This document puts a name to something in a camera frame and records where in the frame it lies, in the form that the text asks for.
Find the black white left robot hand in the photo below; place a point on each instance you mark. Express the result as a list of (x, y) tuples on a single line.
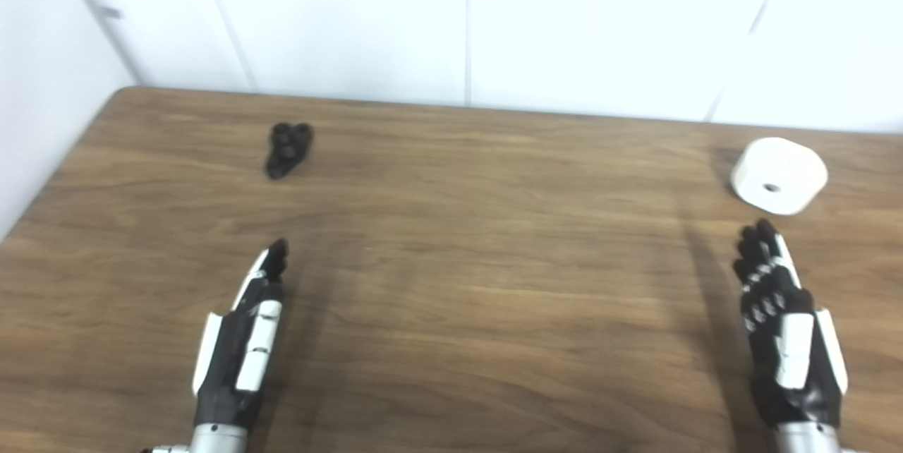
[(233, 368)]

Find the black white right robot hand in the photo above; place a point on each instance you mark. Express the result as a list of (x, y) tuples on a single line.
[(769, 368)]

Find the round white piece with holes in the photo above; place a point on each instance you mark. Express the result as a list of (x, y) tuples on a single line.
[(779, 164)]

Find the black flanged holder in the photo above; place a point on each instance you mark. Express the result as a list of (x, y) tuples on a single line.
[(286, 149)]

